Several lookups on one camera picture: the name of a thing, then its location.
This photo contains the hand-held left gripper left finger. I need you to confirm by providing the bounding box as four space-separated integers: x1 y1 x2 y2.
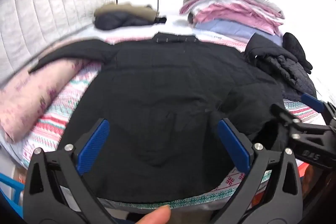
22 118 116 224

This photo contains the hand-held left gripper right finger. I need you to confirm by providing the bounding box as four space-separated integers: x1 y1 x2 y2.
210 118 305 224

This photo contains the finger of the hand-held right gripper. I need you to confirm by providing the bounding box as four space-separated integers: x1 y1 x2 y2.
301 93 336 126
270 103 330 142

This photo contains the person's left hand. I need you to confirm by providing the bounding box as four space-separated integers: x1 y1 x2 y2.
138 205 172 224

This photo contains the patterned bed sheet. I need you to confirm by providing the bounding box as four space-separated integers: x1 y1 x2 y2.
21 30 328 211

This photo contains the black fleece garment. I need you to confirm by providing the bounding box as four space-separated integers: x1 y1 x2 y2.
283 32 313 74

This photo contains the black quilted jacket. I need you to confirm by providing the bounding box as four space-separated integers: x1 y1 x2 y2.
244 32 318 101

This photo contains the pink floral pillow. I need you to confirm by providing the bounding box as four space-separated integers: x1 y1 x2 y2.
0 59 90 143

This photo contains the blue plastic basket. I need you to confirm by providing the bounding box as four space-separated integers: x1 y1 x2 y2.
0 173 25 214

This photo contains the blue folded blanket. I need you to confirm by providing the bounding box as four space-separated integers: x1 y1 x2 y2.
196 20 282 46

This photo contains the pink folded blanket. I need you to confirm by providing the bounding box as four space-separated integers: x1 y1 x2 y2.
180 0 284 35

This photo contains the navy jacket with fur hood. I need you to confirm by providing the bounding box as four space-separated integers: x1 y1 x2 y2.
94 3 167 30

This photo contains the grey quilted headboard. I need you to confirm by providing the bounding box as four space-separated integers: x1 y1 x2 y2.
0 0 111 83

